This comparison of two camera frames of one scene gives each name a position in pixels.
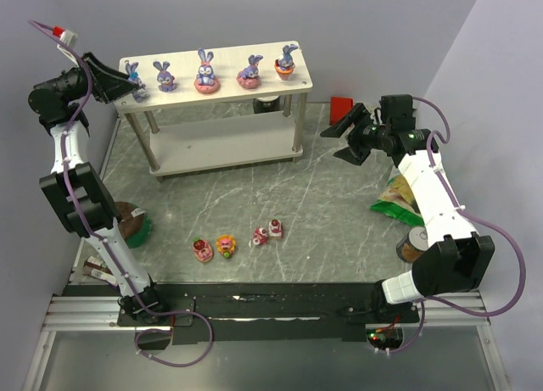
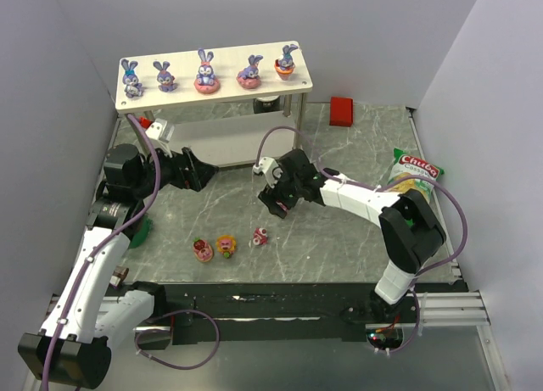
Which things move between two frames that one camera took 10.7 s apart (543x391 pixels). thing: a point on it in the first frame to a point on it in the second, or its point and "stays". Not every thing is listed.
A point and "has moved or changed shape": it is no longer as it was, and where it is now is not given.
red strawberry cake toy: x=260 y=237 stays
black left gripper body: x=93 y=79 to x=189 y=169
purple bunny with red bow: x=165 y=79 stays
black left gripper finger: x=108 y=85 to x=195 y=174
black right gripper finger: x=354 y=154 to x=288 y=203
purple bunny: x=206 y=81 stays
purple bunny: x=285 y=66 stays
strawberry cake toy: x=276 y=229 to x=282 y=205
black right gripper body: x=358 y=136 to x=279 y=194
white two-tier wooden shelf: x=209 y=109 stays
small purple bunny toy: x=140 y=94 has moved or changed shape
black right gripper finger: x=357 y=114 to x=269 y=199
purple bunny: x=249 y=76 stays
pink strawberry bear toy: x=203 y=249 stays
